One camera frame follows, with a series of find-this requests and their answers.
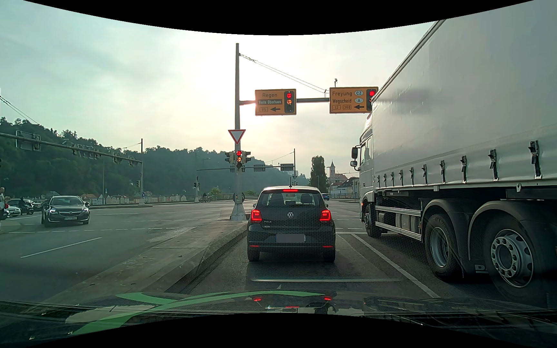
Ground tall dark tree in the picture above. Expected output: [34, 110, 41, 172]
[309, 155, 329, 194]

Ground traffic light gantry with signs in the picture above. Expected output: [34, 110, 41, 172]
[224, 43, 380, 222]

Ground dark hatchback car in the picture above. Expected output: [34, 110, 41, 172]
[247, 186, 337, 264]

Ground building with tower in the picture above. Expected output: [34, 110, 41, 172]
[327, 161, 360, 199]

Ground kerbed traffic island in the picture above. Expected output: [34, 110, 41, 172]
[45, 218, 249, 304]

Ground car's own bonnet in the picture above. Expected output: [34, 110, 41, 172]
[0, 289, 557, 345]

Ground bridge railing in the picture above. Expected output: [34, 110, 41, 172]
[89, 193, 237, 206]

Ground road markings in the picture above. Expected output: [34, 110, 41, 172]
[9, 209, 441, 299]

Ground grey asphalt road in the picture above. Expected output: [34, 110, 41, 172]
[0, 199, 557, 310]

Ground white lorry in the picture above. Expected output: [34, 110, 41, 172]
[350, 0, 557, 307]

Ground wooded hill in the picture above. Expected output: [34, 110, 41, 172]
[0, 116, 310, 198]

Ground dark estate car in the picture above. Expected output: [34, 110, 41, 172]
[41, 195, 91, 228]

